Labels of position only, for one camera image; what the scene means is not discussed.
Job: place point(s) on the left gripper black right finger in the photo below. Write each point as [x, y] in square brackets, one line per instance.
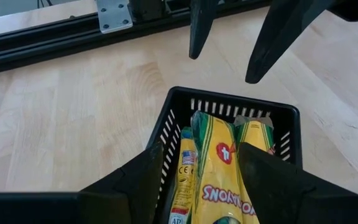
[291, 196]

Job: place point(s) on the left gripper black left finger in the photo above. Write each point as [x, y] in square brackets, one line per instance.
[129, 196]

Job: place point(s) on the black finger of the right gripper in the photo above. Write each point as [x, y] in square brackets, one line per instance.
[202, 25]
[281, 31]

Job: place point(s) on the yellow green crayon box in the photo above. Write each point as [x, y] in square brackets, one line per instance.
[219, 174]
[185, 180]
[255, 132]

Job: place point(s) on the black slotted plastic basket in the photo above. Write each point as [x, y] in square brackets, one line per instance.
[228, 95]

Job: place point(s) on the silver metal bracket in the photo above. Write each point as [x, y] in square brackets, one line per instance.
[113, 15]

